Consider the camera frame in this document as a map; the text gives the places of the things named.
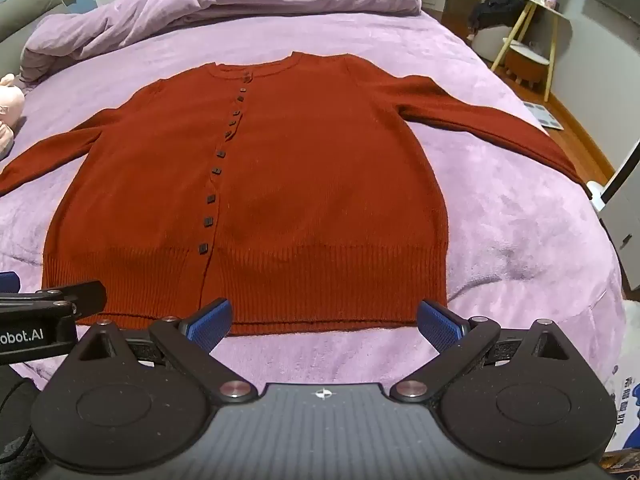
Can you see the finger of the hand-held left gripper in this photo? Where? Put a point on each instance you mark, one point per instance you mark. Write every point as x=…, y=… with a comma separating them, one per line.
x=7, y=281
x=80, y=294

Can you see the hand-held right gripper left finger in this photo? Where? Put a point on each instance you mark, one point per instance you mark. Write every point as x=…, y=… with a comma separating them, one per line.
x=212, y=321

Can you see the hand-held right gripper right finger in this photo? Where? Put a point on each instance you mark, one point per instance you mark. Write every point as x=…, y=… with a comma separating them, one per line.
x=437, y=326

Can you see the red knitted cardigan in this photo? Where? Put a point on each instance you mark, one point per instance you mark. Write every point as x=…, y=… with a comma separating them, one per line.
x=325, y=185

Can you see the dark clothes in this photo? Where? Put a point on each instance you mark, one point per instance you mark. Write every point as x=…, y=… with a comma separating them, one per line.
x=495, y=10

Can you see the purple bed sheet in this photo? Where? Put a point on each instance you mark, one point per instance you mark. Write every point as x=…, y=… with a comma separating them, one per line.
x=500, y=240

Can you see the pink plush toy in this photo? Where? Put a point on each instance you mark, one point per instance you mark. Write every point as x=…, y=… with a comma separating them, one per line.
x=10, y=105

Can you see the printed cardboard box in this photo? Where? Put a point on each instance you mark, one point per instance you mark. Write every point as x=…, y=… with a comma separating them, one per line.
x=627, y=410

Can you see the white panel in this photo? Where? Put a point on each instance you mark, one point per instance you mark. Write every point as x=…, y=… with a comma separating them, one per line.
x=625, y=210

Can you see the grey headboard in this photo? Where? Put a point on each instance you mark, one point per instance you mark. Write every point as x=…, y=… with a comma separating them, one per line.
x=25, y=15

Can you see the white and brown footstool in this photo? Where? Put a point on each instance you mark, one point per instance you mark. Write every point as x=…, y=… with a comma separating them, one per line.
x=525, y=62

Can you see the purple duvet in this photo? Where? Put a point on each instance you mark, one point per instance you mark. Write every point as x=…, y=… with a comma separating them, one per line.
x=200, y=5

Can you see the round side table wooden legs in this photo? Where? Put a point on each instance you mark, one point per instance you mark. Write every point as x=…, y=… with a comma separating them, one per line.
x=537, y=7

